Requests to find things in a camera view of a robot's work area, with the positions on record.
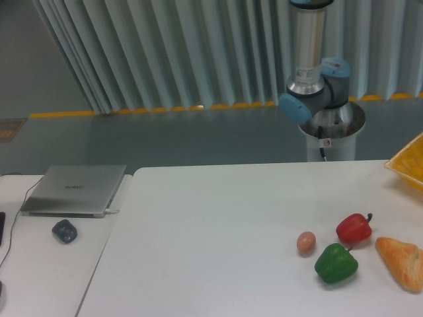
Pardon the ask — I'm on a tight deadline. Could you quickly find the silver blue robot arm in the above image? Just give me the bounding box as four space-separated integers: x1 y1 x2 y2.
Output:
279 1 353 139

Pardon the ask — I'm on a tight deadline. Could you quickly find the brown egg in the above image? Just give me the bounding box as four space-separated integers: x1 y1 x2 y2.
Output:
296 231 316 254

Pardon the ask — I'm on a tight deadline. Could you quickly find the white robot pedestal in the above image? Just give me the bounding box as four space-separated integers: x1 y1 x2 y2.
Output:
299 102 365 162

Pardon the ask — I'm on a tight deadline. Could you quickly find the green bell pepper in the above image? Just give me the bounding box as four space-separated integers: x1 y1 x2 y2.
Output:
314 243 359 284

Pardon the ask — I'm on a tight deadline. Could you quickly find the silver laptop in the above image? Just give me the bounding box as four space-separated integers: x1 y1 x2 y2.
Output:
20 165 126 218

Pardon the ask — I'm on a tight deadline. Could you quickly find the golden croissant bread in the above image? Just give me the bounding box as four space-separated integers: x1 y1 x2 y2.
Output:
375 237 422 293

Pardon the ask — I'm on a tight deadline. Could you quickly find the grey folding screen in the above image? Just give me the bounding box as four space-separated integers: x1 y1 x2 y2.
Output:
35 1 422 114

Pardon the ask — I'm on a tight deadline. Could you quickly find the red bell pepper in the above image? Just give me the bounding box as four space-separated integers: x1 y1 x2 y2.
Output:
336 213 373 245

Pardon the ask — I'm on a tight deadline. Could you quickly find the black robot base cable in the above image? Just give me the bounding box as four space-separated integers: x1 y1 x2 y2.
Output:
317 125 328 162

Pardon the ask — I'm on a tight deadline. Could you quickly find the black phone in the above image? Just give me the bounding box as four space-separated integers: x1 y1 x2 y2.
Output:
0 212 6 246

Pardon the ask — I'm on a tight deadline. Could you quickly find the yellow plastic basket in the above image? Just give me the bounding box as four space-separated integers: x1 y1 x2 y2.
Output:
385 133 422 191

